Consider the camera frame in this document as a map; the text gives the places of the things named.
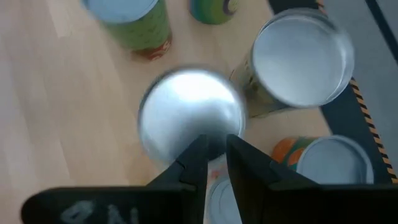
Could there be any brown label can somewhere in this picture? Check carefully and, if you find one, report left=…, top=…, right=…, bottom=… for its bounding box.
left=136, top=65, right=248, bottom=170

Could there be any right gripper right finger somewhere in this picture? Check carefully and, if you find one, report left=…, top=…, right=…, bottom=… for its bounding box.
left=226, top=133, right=398, bottom=224

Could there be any red yellow label can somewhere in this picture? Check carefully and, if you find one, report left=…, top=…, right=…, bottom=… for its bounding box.
left=203, top=154, right=243, bottom=224

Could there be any green red label can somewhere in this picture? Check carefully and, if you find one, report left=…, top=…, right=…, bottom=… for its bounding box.
left=80, top=0, right=174, bottom=62

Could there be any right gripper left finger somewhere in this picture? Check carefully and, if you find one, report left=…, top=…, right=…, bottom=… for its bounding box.
left=20, top=133, right=209, bottom=224

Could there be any short orange label can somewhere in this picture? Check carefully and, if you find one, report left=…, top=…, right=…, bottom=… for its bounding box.
left=270, top=134, right=376, bottom=185

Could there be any green blue label can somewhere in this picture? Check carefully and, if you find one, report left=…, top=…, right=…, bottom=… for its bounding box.
left=188, top=0, right=240, bottom=26

